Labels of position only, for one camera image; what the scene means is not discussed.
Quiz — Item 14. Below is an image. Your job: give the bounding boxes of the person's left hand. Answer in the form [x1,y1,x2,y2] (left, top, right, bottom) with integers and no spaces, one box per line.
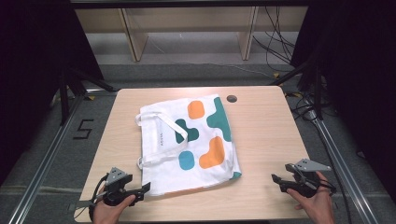
[92,193,136,224]

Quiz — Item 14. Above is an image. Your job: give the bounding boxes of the white tote bag coloured shapes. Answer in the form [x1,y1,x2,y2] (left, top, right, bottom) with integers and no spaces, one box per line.
[134,93,243,197]

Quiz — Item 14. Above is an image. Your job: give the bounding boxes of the black metal stand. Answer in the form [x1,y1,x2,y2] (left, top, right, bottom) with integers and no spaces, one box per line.
[268,58,325,121]
[58,65,119,126]

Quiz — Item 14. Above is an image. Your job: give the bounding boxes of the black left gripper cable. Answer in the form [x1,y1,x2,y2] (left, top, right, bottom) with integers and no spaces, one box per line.
[88,175,108,222]

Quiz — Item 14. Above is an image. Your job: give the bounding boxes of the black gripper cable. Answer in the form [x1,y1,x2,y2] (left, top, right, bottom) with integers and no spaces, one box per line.
[317,178,338,196]
[88,175,108,222]

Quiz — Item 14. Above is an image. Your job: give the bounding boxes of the person's right hand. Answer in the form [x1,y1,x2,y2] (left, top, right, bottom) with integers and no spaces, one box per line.
[286,171,336,224]

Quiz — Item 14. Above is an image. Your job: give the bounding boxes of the thin white floor cable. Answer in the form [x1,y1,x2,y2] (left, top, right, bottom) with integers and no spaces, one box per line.
[148,36,273,79]

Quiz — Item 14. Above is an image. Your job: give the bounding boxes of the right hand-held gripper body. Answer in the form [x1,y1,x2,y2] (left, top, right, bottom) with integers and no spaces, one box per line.
[289,158,332,199]

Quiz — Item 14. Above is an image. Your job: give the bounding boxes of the light wooden shelf unit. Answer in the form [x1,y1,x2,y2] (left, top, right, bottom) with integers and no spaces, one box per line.
[74,6,309,63]

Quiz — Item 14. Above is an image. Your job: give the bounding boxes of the black floor cable bundle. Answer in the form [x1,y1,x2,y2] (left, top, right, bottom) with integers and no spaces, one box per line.
[251,6,297,67]

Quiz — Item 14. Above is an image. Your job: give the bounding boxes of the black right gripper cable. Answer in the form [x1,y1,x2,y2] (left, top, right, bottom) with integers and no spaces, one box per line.
[317,178,338,196]

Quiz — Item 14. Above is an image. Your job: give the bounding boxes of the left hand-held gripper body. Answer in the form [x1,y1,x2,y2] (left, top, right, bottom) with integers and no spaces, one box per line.
[102,166,138,207]

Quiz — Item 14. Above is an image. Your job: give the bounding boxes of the black curtain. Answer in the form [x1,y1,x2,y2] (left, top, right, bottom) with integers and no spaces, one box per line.
[290,0,396,202]
[0,0,105,185]

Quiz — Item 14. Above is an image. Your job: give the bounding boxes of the aluminium floor rail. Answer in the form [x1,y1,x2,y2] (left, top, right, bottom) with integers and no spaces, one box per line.
[306,111,380,224]
[7,90,90,224]

